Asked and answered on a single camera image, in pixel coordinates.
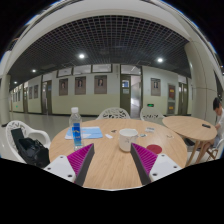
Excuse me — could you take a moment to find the seated person in white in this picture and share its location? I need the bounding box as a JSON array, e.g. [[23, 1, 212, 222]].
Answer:
[[202, 98, 224, 154]]

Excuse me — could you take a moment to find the white lattice chair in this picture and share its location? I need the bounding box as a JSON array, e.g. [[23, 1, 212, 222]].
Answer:
[[140, 107, 164, 124], [97, 107, 130, 119]]

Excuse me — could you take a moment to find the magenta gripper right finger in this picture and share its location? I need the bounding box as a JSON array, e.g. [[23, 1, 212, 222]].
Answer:
[[131, 143, 181, 185]]

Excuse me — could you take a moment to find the framed portrait poster centre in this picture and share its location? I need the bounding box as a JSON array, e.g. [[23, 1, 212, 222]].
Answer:
[[94, 75, 107, 94]]

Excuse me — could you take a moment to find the framed portrait poster left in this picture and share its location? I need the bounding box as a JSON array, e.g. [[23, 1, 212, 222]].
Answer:
[[59, 79, 68, 96]]

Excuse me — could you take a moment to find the small packet on table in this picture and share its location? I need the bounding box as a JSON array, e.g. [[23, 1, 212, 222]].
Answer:
[[145, 127, 155, 133]]

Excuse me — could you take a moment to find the round wooden table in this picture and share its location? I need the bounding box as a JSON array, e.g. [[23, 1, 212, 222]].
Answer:
[[48, 118, 189, 191], [162, 116, 217, 165]]

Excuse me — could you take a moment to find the framed portrait poster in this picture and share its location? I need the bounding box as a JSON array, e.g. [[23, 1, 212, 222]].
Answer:
[[75, 77, 86, 95], [151, 78, 161, 96], [59, 79, 68, 96], [94, 75, 107, 94]]

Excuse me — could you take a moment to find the white lattice chair centre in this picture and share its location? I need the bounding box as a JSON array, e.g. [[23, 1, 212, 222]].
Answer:
[[97, 107, 130, 119]]

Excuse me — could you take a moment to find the wooden folding chair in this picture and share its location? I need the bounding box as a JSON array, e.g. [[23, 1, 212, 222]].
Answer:
[[207, 139, 224, 160]]

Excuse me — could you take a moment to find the black backpack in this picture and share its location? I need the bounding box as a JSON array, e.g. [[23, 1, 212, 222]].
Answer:
[[17, 137, 50, 168]]

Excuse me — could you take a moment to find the red round coaster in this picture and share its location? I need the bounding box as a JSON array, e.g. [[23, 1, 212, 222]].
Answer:
[[147, 144, 162, 154]]

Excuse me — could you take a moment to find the clear plastic water bottle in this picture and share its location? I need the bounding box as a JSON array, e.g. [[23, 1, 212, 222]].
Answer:
[[69, 107, 83, 151]]

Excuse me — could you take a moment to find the black phone on table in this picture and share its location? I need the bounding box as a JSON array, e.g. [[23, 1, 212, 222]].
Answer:
[[202, 124, 211, 128]]

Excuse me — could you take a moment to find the white ceramic mug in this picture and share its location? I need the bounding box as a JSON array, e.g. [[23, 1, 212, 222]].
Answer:
[[119, 128, 138, 152]]

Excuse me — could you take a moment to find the white lattice chair right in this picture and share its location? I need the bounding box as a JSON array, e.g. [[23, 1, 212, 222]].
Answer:
[[140, 107, 164, 124]]

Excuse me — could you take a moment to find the white chair at left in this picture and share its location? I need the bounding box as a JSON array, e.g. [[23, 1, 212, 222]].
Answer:
[[6, 120, 51, 163]]

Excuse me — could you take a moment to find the framed portrait poster middle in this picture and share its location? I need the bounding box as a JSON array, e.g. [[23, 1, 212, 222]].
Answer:
[[75, 77, 86, 95]]

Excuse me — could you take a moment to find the framed portrait poster right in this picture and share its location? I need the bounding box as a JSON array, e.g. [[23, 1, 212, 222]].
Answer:
[[151, 78, 161, 96]]

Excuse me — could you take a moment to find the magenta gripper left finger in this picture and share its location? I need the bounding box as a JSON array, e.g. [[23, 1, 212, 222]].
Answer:
[[45, 144, 95, 186]]

